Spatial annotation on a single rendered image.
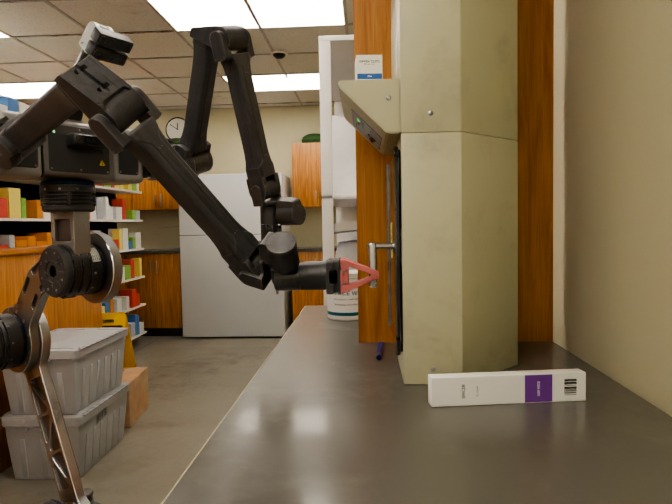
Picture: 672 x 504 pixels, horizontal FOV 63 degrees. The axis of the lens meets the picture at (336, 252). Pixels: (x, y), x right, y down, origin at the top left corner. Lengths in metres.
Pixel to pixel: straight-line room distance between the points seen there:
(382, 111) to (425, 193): 0.17
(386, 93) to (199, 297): 5.33
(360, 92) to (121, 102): 0.42
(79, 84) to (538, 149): 1.03
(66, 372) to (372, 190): 2.04
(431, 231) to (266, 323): 5.14
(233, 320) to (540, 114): 5.06
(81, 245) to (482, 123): 1.07
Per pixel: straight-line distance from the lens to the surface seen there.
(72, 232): 1.61
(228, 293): 6.14
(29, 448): 3.25
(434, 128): 1.05
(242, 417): 0.93
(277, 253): 1.01
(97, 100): 1.02
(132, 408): 3.81
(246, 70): 1.46
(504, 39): 1.22
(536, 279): 1.47
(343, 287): 1.06
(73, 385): 3.05
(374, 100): 1.05
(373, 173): 1.41
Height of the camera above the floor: 1.25
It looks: 3 degrees down
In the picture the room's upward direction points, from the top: 1 degrees counter-clockwise
